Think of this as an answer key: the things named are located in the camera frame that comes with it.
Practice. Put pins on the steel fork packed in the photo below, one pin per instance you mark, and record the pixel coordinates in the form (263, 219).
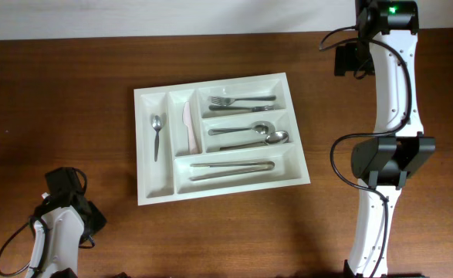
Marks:
(227, 101)
(249, 109)

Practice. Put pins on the steel tablespoon packed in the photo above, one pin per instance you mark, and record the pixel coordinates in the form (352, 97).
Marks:
(276, 137)
(260, 127)

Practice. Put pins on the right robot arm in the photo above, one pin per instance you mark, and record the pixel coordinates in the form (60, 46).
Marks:
(385, 47)

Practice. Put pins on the steel tongs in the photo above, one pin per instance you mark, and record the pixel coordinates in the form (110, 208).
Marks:
(239, 168)

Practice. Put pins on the white plastic cutlery tray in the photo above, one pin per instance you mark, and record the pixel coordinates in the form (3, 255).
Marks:
(167, 180)

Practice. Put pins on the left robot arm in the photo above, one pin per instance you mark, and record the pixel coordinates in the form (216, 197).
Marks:
(63, 224)

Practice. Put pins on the pink plastic knife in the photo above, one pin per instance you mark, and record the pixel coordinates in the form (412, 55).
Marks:
(187, 121)

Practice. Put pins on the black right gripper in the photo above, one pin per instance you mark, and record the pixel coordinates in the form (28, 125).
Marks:
(344, 61)

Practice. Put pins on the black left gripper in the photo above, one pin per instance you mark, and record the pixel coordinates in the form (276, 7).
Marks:
(99, 220)

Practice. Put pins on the steel teaspoon one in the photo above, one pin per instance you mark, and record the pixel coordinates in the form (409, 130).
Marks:
(157, 125)

